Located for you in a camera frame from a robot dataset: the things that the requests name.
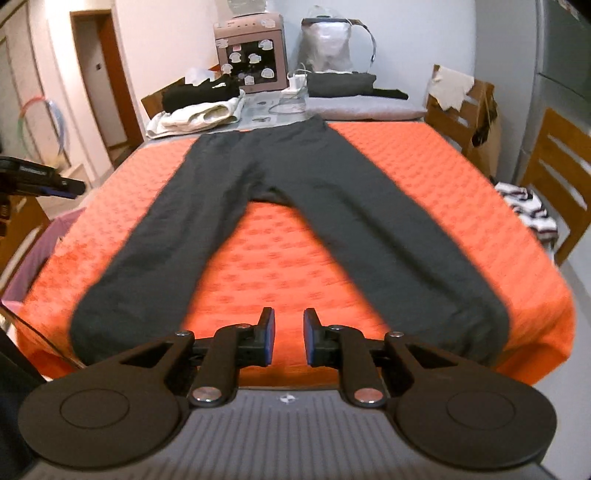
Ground orange floral table mat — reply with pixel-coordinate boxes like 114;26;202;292
16;122;576;386

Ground silver refrigerator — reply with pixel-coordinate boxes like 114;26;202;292
513;1;591;180

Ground beige cloth on chair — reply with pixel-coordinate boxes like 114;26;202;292
428;66;475;111

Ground grey cable on table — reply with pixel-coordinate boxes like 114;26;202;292
267;94;309;115

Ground colourful hula hoop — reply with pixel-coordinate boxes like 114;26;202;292
17;95;70;171

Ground brown tote bag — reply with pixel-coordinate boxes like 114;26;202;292
468;90;502;177

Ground white folded padded jacket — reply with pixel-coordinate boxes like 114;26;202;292
145;89;246;140

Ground light grey folded garment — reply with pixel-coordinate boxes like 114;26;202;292
305;96;427;121

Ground purple laundry basket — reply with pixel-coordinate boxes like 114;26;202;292
1;207;85;315

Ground wooden chair by basket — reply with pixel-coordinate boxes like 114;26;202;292
1;196;50;291

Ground striped white garment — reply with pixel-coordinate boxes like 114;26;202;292
494;182;559;246

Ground dark grey sweatpants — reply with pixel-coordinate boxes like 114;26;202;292
69;118;510;365

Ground wooden chair with bag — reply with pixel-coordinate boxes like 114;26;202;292
425;77;495;163

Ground white power strip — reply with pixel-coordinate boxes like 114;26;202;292
281;72;307;97

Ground dark grey folded garment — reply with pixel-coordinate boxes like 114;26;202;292
307;72;377;98

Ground black folded clothes stack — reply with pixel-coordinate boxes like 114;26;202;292
162;74;240;113

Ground plastic covered appliance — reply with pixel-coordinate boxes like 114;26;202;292
297;5;377;73

